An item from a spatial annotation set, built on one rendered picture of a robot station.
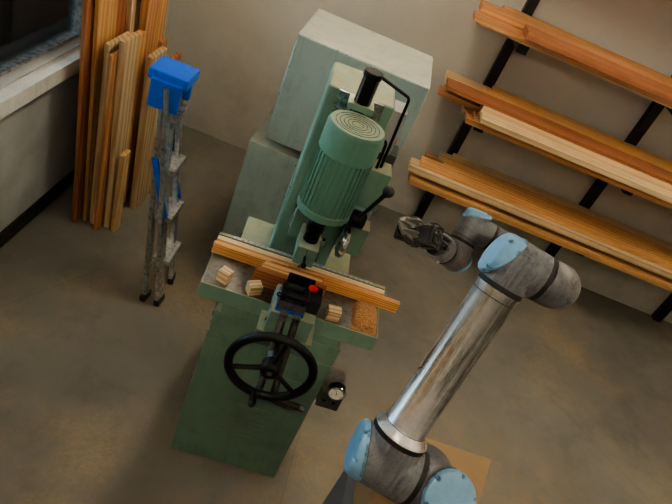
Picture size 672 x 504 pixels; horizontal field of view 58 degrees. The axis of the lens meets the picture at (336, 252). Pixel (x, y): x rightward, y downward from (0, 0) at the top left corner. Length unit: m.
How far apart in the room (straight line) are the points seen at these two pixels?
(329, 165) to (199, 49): 2.73
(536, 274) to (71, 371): 1.99
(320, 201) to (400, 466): 0.77
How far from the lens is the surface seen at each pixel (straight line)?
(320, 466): 2.76
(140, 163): 3.49
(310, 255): 1.95
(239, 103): 4.40
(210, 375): 2.24
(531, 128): 3.76
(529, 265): 1.46
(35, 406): 2.71
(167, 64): 2.59
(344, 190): 1.77
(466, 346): 1.49
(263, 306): 1.96
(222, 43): 4.30
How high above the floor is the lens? 2.20
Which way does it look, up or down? 35 degrees down
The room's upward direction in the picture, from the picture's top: 24 degrees clockwise
